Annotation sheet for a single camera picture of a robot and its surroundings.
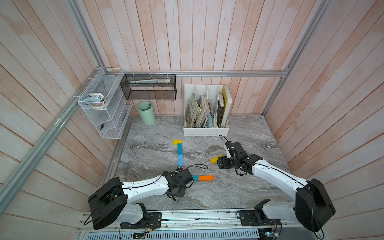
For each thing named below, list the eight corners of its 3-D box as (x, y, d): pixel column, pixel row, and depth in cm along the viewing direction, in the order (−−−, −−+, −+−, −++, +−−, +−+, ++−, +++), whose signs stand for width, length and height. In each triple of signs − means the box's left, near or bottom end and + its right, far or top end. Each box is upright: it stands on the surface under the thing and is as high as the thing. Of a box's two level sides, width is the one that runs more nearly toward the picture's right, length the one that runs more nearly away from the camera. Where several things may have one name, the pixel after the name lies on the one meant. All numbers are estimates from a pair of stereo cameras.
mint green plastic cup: (141, 125, 116) (136, 112, 105) (144, 114, 124) (139, 101, 113) (154, 125, 116) (150, 112, 105) (156, 114, 124) (153, 101, 113)
